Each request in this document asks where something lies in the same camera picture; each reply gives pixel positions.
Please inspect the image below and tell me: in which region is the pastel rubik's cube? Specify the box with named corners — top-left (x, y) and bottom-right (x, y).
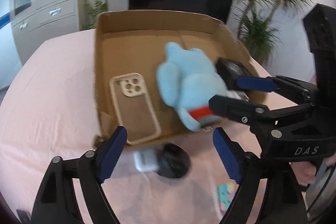
top-left (217, 182), bottom-right (238, 213)

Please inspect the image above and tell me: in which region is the black charger box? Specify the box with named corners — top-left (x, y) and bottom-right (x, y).
top-left (215, 57), bottom-right (252, 101)

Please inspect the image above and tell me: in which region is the white earbuds case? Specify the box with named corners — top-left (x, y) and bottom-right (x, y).
top-left (133, 148), bottom-right (159, 172)

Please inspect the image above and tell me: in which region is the blue plush toy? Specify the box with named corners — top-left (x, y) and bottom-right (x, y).
top-left (156, 42), bottom-right (228, 131)

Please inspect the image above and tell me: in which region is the black computer mouse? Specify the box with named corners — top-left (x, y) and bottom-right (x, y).
top-left (157, 143), bottom-right (191, 179)

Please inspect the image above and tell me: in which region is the person's right hand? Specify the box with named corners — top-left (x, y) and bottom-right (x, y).
top-left (290, 152), bottom-right (336, 192)

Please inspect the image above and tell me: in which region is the pink tablecloth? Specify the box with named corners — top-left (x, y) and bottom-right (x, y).
top-left (0, 29), bottom-right (316, 224)

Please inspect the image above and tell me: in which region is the potted palm plant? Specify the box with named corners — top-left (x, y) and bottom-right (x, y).
top-left (236, 0), bottom-right (313, 64)

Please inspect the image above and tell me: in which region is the cardboard box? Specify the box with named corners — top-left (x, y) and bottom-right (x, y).
top-left (94, 10), bottom-right (267, 148)

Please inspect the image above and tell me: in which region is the black cable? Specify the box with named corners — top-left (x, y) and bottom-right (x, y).
top-left (305, 168), bottom-right (336, 217)

